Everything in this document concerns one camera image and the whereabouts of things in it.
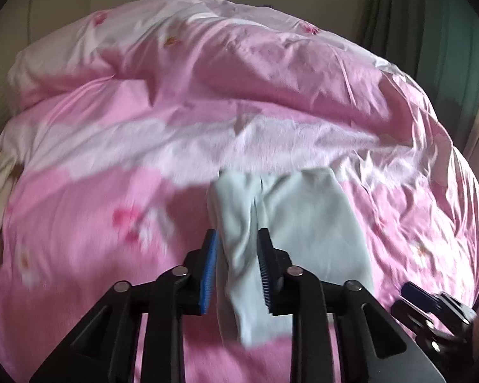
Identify light blue long-sleeve shirt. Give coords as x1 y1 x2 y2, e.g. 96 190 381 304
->
208 168 375 348

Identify pink floral duvet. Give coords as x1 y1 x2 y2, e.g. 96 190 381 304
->
0 0 479 382

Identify dark green curtain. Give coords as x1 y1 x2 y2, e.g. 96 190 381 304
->
357 0 479 150

